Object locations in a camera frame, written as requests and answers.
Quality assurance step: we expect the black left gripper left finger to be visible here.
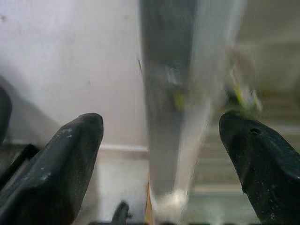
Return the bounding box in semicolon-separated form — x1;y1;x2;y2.
0;112;104;225

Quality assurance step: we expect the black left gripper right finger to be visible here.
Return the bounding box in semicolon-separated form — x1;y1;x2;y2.
218;112;300;225

